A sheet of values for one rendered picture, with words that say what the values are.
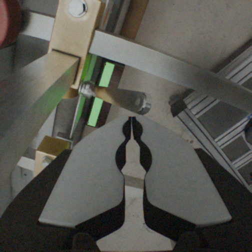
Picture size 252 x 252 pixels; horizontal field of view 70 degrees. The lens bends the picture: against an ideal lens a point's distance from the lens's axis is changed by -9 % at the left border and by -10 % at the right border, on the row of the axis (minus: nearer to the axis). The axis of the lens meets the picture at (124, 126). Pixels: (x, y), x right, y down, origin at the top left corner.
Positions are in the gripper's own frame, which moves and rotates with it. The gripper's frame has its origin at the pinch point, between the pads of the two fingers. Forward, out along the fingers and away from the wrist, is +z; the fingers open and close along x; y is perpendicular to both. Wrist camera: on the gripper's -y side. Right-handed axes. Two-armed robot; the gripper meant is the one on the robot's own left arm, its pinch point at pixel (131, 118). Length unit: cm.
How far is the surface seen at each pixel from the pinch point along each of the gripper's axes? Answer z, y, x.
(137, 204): 101, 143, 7
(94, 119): 30.7, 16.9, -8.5
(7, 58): 35.7, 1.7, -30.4
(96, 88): 11.1, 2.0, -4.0
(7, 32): 10.4, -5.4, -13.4
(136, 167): 101, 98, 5
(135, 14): 93, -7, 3
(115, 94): 4.6, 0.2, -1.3
